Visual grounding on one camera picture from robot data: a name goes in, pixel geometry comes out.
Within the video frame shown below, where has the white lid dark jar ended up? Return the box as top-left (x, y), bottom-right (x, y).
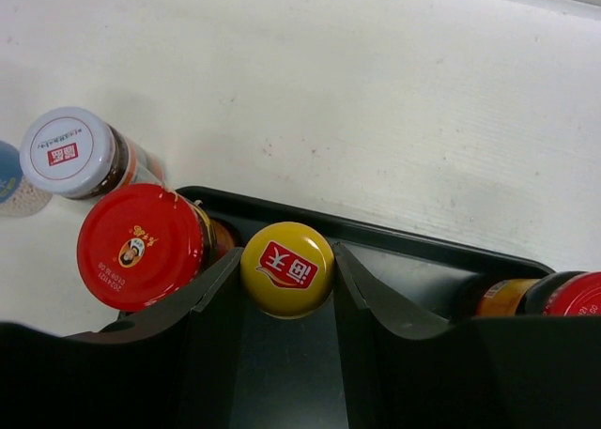
top-left (20, 107), bottom-right (164, 200)

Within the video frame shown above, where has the black plastic tray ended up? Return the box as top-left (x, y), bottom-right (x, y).
top-left (183, 186), bottom-right (547, 428)

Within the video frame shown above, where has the red lid chili jar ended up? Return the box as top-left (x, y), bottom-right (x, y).
top-left (474, 271), bottom-right (600, 317)
top-left (76, 184), bottom-right (239, 313)

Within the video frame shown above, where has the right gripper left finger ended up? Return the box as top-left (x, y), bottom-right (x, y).
top-left (1, 249), bottom-right (244, 428)

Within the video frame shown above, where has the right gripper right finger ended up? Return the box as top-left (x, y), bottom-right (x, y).
top-left (333, 244), bottom-right (600, 428)

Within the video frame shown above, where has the yellow cap sauce bottle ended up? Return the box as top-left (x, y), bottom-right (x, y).
top-left (240, 222), bottom-right (334, 319)

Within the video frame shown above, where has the silver lid seasoning canister left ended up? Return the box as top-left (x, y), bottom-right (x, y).
top-left (1, 141), bottom-right (53, 217)

